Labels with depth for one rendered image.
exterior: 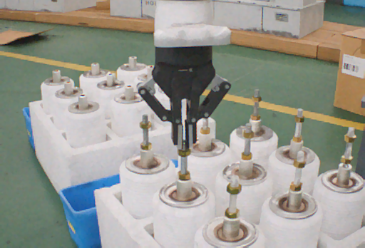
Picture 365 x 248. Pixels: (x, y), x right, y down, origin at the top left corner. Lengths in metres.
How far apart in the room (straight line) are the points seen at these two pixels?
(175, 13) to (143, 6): 2.59
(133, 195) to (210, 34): 0.34
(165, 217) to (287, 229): 0.18
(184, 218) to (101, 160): 0.40
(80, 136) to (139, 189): 0.31
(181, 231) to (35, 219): 0.52
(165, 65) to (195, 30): 0.09
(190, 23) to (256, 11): 2.16
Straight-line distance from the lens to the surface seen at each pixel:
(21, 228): 1.08
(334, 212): 0.73
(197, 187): 0.70
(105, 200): 0.81
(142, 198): 0.76
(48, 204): 1.16
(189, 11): 0.55
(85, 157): 1.00
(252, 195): 0.71
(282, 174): 0.79
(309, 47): 2.54
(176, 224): 0.66
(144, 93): 0.59
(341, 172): 0.73
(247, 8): 2.73
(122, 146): 1.02
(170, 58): 0.57
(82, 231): 0.92
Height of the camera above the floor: 0.62
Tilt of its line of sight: 22 degrees down
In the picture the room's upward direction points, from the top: straight up
